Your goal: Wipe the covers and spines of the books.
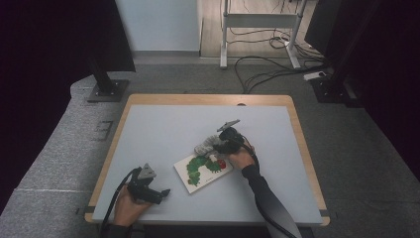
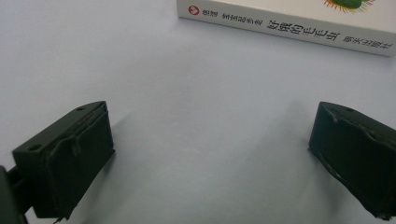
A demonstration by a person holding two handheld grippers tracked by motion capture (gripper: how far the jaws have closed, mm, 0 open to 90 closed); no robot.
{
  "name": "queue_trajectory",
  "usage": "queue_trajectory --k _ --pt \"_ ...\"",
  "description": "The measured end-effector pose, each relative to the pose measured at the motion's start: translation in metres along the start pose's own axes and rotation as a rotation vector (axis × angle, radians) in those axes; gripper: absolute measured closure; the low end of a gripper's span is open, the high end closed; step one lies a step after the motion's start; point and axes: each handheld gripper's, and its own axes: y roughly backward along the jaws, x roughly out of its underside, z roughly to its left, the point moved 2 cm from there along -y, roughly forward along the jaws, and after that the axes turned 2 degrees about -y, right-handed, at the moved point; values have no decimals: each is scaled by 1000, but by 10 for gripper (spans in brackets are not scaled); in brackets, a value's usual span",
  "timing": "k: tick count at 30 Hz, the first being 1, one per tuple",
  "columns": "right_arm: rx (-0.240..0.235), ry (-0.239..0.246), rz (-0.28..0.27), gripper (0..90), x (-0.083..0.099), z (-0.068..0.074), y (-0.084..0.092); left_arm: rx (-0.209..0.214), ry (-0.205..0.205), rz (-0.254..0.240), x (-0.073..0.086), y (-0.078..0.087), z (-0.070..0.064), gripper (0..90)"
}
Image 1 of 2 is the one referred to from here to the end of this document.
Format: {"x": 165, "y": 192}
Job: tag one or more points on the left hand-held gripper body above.
{"x": 140, "y": 188}

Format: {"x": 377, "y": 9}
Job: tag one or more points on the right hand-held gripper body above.
{"x": 232, "y": 140}

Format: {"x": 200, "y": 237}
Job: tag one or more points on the grey striped cloth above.
{"x": 206, "y": 145}

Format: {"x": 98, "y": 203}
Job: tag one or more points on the caterpillar picture board book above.
{"x": 203, "y": 172}

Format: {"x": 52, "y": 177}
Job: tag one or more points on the person's right hand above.
{"x": 242, "y": 158}

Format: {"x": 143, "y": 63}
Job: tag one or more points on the person's left hand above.
{"x": 127, "y": 208}

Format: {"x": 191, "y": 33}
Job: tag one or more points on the wooden table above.
{"x": 211, "y": 99}

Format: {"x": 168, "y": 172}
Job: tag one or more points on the black tape strip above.
{"x": 324, "y": 213}
{"x": 88, "y": 209}

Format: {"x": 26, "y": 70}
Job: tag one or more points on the light grey table mat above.
{"x": 165, "y": 132}

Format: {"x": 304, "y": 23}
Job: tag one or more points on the white power strip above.
{"x": 313, "y": 75}

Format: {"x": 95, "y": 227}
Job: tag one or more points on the dark curtain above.
{"x": 389, "y": 66}
{"x": 39, "y": 66}

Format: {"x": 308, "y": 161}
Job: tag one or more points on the black stand with base plate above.
{"x": 333, "y": 89}
{"x": 105, "y": 89}

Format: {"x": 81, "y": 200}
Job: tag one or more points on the white desk frame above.
{"x": 261, "y": 20}

